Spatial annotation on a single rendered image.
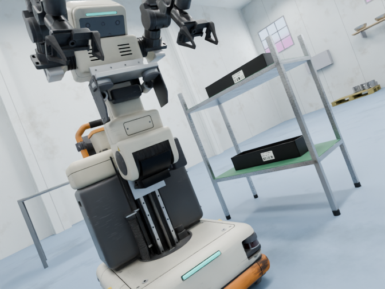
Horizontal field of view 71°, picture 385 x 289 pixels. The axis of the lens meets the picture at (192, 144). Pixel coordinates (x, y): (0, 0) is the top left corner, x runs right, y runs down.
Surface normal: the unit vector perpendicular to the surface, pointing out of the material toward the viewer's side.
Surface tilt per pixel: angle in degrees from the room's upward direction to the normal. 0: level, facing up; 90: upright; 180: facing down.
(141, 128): 98
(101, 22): 133
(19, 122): 90
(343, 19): 90
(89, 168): 90
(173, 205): 90
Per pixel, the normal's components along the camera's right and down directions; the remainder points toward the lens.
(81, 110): 0.63, -0.24
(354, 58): -0.69, 0.28
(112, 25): 0.60, 0.50
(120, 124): 0.53, -0.04
